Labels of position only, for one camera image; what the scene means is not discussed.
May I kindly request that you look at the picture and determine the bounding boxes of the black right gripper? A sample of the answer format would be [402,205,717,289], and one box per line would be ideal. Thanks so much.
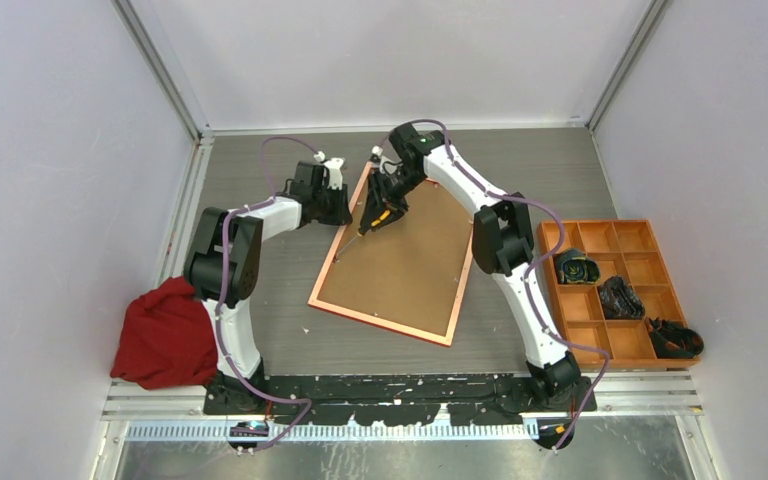
[360,166,424,234]

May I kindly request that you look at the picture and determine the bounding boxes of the red picture frame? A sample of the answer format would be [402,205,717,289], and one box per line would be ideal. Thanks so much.
[308,180,473,347]

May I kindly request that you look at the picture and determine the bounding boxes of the black yellow screwdriver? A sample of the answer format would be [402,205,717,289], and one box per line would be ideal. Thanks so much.
[333,210,391,263]

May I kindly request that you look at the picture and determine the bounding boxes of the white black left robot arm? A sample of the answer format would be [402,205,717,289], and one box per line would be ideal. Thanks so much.
[183,154,352,414]

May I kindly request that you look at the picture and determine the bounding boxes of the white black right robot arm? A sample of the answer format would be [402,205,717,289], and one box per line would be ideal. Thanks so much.
[358,122,582,411]

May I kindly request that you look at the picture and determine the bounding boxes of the blue yellow rolled tie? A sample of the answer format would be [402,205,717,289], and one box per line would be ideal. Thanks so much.
[553,248,601,285]

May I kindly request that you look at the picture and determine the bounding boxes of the red cloth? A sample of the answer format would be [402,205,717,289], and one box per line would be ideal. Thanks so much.
[110,277,218,390]

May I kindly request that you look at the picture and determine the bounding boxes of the orange compartment tray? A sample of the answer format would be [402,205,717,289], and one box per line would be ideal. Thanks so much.
[537,220,704,370]

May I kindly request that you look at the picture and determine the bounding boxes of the dark rolled tie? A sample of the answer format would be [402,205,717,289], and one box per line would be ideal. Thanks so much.
[597,275,645,320]

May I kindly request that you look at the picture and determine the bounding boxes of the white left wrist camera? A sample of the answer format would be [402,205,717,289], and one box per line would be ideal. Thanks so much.
[313,151,345,190]

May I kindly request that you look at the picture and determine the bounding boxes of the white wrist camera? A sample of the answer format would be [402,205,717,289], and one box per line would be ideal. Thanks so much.
[313,151,345,190]
[370,146,400,175]

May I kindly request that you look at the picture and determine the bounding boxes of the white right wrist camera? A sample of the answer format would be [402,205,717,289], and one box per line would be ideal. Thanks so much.
[370,146,400,175]

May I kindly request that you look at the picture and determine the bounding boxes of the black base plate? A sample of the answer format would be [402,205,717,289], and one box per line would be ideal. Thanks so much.
[202,373,597,427]

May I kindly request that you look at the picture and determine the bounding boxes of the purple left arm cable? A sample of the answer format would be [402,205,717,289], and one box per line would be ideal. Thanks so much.
[214,136,322,455]

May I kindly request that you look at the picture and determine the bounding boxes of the white slotted cable duct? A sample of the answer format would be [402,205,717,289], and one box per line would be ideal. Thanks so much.
[124,419,539,443]

